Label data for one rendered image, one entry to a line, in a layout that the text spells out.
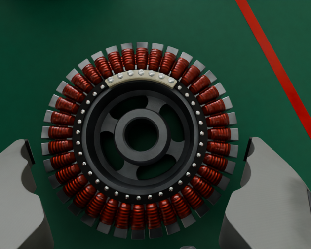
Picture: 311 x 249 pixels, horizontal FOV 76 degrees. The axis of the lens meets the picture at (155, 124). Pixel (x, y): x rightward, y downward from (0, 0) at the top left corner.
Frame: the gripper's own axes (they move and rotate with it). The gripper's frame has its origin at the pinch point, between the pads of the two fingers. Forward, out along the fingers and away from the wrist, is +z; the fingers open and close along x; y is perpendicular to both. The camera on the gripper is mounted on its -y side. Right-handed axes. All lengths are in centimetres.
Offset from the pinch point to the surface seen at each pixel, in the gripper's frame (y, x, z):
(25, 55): -3.9, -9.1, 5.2
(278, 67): -3.3, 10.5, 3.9
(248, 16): -6.8, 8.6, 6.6
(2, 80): -2.2, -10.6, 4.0
